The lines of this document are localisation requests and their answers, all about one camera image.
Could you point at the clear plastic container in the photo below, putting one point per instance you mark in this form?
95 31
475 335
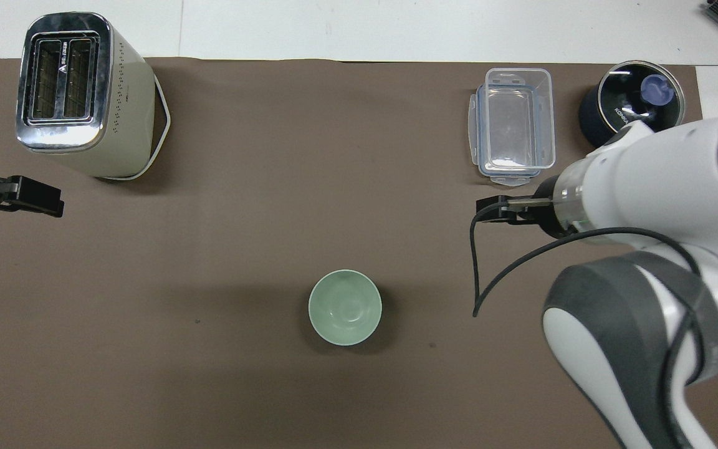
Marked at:
515 125

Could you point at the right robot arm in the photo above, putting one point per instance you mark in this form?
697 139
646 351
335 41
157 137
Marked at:
652 187

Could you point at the dark blue pot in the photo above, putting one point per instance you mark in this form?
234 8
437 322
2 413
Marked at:
596 121

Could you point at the green bowl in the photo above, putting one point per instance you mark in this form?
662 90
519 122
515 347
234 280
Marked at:
344 307

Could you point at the cream and chrome toaster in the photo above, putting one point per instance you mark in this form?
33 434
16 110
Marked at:
119 118

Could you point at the glass lid with blue knob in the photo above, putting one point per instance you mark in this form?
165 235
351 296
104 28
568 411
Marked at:
657 90

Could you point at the clear lid with blue trim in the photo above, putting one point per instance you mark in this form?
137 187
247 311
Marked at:
473 128

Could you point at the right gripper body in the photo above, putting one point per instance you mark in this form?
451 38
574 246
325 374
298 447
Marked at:
546 209

